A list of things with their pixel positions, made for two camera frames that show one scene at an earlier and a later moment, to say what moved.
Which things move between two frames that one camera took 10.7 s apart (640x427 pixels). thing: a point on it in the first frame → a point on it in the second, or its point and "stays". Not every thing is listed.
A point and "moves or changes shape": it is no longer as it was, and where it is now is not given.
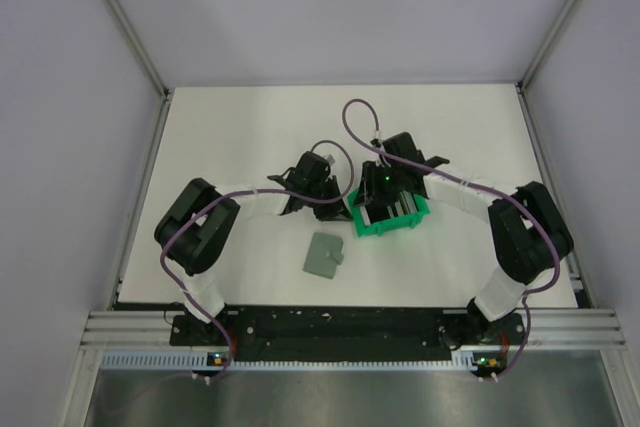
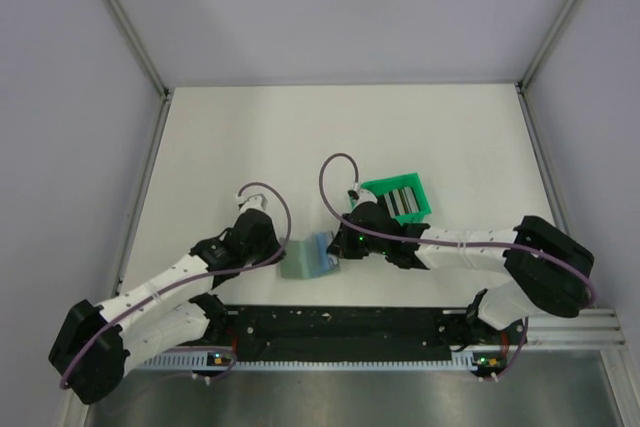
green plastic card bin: (377, 229) moves or changes shape
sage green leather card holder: (323, 254) moves or changes shape
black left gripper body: (326, 187) → (267, 246)
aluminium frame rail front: (574, 329) stays
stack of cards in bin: (372, 213) stays
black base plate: (350, 332) stays
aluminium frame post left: (124, 21) stays
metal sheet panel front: (543, 388) stays
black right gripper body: (382, 182) → (354, 244)
